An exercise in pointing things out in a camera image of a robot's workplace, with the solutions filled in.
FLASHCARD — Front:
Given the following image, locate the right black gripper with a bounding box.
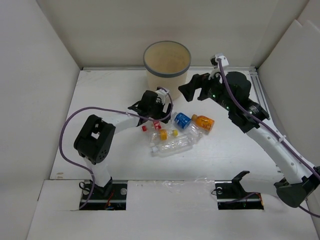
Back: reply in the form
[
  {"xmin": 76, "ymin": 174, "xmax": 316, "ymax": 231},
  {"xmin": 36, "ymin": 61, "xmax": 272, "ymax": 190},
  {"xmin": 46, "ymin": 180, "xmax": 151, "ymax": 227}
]
[{"xmin": 178, "ymin": 67, "xmax": 235, "ymax": 112}]

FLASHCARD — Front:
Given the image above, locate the clear bottle red label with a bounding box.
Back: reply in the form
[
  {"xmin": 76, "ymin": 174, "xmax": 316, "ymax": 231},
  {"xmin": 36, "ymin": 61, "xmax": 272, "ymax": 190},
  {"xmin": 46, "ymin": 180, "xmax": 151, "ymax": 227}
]
[{"xmin": 141, "ymin": 121, "xmax": 162, "ymax": 132}]

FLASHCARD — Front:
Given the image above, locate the clear bottle yellow cap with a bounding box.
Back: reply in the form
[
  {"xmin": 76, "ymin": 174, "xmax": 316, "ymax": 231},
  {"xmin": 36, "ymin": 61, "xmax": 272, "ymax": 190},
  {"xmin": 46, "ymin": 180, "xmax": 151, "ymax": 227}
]
[{"xmin": 148, "ymin": 128, "xmax": 179, "ymax": 146}]

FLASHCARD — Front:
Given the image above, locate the orange juice bottle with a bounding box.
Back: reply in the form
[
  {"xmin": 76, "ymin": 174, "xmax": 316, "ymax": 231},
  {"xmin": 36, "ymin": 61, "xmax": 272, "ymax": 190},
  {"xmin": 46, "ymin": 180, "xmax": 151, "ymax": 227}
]
[{"xmin": 191, "ymin": 114, "xmax": 215, "ymax": 135}]

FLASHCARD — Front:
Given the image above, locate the clear bottle large blue label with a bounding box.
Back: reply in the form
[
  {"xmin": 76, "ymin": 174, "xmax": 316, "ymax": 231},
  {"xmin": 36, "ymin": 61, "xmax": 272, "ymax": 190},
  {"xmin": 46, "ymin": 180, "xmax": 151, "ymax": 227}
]
[{"xmin": 171, "ymin": 112, "xmax": 203, "ymax": 143}]

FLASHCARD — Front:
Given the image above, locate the clear bottle white cap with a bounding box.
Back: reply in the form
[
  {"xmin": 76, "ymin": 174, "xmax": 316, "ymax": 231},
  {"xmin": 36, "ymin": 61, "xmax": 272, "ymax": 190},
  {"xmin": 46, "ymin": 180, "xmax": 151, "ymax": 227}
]
[{"xmin": 151, "ymin": 134, "xmax": 195, "ymax": 157}]

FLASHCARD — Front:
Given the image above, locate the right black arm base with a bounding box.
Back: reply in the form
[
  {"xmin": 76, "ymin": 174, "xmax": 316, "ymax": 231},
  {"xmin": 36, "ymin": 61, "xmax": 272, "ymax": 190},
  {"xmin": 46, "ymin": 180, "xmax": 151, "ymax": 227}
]
[{"xmin": 211, "ymin": 170, "xmax": 264, "ymax": 210}]

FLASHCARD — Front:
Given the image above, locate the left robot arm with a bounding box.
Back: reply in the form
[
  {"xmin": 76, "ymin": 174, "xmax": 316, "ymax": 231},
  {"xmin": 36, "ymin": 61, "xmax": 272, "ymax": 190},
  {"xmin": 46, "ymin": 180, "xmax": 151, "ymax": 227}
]
[{"xmin": 73, "ymin": 87, "xmax": 172, "ymax": 199}]

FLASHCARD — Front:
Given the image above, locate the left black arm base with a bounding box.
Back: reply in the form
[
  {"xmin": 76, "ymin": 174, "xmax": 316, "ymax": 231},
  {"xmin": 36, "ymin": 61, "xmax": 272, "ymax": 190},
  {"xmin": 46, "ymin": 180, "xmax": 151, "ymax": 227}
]
[{"xmin": 79, "ymin": 180, "xmax": 128, "ymax": 211}]

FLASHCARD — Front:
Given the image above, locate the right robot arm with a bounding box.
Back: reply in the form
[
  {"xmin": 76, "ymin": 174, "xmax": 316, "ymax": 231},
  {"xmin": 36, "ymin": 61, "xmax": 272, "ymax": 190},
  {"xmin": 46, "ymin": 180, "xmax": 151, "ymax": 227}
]
[{"xmin": 178, "ymin": 71, "xmax": 320, "ymax": 208}]

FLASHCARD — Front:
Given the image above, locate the beige bin with grey rim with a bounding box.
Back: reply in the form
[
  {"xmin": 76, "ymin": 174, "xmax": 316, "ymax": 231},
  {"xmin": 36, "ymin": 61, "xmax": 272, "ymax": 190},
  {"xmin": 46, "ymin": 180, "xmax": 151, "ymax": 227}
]
[{"xmin": 143, "ymin": 40, "xmax": 192, "ymax": 100}]

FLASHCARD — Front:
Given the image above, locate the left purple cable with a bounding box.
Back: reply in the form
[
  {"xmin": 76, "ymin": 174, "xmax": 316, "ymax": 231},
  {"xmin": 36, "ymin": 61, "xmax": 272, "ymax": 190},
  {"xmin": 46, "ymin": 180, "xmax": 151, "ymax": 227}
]
[{"xmin": 59, "ymin": 86, "xmax": 174, "ymax": 210}]

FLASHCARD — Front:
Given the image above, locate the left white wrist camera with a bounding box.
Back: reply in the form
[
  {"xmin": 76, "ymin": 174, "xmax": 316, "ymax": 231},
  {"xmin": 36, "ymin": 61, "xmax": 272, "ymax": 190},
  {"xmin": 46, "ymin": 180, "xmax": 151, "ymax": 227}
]
[{"xmin": 155, "ymin": 87, "xmax": 171, "ymax": 112}]

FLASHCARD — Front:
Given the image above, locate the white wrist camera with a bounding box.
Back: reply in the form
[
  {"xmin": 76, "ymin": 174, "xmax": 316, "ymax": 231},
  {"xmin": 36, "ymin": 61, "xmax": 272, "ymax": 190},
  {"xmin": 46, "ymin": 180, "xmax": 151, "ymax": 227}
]
[
  {"xmin": 210, "ymin": 53, "xmax": 229, "ymax": 69},
  {"xmin": 155, "ymin": 87, "xmax": 171, "ymax": 112}
]

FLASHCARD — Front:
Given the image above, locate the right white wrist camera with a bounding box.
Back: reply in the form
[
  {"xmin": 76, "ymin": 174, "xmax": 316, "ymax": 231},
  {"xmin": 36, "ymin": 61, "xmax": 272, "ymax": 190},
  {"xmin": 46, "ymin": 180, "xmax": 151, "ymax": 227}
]
[{"xmin": 210, "ymin": 53, "xmax": 229, "ymax": 69}]

